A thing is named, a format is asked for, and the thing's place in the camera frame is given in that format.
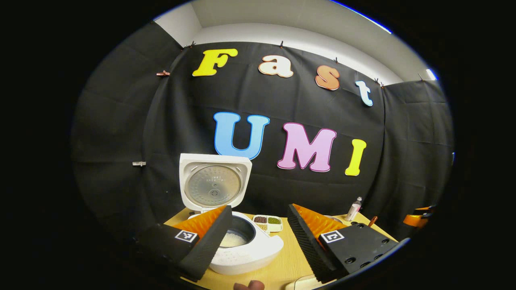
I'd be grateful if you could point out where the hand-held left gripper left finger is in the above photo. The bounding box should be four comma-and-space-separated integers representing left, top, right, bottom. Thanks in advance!
137, 205, 233, 282

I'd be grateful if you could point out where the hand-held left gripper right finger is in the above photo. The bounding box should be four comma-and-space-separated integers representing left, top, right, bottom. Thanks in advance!
287, 203, 399, 283

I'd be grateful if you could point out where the shallow tray of rice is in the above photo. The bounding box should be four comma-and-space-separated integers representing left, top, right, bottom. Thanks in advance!
285, 275, 337, 290

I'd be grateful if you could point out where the white rice cooker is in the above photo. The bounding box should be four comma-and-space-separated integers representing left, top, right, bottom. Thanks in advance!
179, 153, 284, 276

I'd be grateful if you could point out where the white divided grain dish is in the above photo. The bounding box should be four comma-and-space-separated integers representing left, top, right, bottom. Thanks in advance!
252, 215, 283, 233

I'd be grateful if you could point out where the black backdrop cloth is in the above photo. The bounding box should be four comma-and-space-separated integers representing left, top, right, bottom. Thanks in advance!
71, 20, 456, 242

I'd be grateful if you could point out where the small clear bottle pink label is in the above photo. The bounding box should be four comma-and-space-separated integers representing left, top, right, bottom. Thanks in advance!
345, 197, 363, 222

